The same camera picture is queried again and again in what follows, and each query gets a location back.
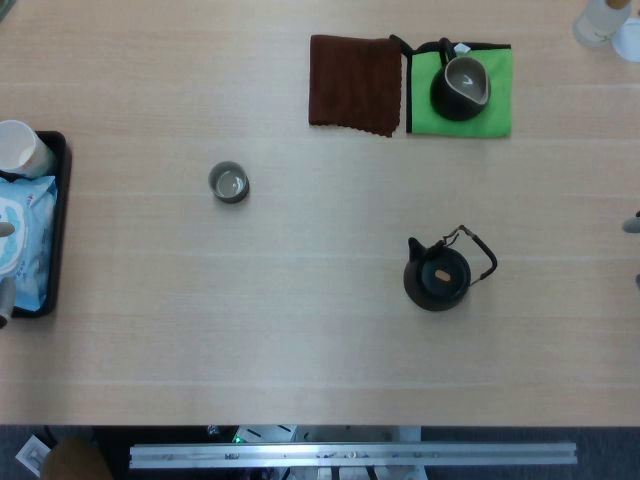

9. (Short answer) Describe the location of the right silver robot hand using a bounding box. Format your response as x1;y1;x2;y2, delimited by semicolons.
622;212;640;290

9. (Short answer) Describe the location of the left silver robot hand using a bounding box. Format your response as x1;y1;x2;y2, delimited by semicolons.
0;223;16;330

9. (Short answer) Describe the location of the black teapot with bail handle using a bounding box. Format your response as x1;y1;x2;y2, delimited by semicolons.
402;224;499;313

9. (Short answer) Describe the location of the small grey tea cup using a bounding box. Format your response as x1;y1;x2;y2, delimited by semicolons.
207;160;251;205

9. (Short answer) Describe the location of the blue wet wipes pack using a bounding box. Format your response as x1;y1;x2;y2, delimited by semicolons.
0;174;59;312

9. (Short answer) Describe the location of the black plastic tray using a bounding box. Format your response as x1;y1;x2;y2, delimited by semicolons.
0;130;74;319

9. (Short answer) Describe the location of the white paper cup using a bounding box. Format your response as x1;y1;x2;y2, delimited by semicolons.
0;119;56;180

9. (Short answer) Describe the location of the white floor socket plate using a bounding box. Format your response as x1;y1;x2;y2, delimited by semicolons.
14;434;52;476

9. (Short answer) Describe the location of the brown orange stool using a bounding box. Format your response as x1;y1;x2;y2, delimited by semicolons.
40;437;114;480

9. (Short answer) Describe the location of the white round lid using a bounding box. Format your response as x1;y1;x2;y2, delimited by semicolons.
611;17;640;63

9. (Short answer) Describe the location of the frosted glass bottle wooden cap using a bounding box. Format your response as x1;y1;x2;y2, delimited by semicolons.
572;0;632;50

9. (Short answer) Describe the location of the black tea pitcher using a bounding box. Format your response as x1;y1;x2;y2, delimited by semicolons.
429;37;493;123

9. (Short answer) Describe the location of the green cloth with black trim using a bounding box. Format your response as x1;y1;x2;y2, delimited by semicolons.
389;33;514;138

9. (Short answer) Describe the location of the brown folded cloth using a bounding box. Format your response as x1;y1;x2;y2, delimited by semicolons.
308;33;404;139

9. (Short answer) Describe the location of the aluminium profile rail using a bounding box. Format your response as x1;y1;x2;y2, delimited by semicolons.
128;441;579;470

